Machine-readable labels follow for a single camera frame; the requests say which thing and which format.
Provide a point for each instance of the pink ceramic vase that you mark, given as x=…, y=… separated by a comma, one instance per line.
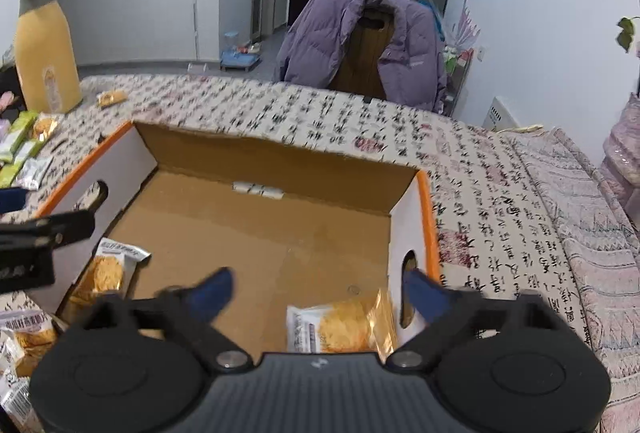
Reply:
x=620, y=166

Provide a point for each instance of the pink woven blanket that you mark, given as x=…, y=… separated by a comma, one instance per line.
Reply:
x=603, y=251

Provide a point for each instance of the small gold snack packet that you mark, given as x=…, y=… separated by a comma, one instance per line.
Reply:
x=110, y=98

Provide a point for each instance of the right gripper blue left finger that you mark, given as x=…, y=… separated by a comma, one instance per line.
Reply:
x=210, y=297

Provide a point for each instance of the purple puffer jacket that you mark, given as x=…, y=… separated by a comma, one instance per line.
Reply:
x=386, y=49

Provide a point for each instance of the large yellow thermos bottle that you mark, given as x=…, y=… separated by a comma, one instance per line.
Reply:
x=44, y=58

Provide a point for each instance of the gold cracker packet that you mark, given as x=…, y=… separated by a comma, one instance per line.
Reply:
x=110, y=271

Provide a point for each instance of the wooden chair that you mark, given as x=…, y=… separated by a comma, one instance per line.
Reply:
x=358, y=73

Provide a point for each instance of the white cracker packet on table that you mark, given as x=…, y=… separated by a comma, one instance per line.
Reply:
x=25, y=337

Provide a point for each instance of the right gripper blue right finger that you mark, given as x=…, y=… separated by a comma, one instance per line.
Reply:
x=428, y=298

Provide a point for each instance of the white cracker packet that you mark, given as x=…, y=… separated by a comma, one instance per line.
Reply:
x=357, y=325
x=25, y=337

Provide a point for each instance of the orange cardboard tray box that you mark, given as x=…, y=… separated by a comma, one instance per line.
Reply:
x=297, y=227

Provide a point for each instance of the calligraphy print tablecloth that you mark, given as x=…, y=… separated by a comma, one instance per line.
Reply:
x=494, y=232

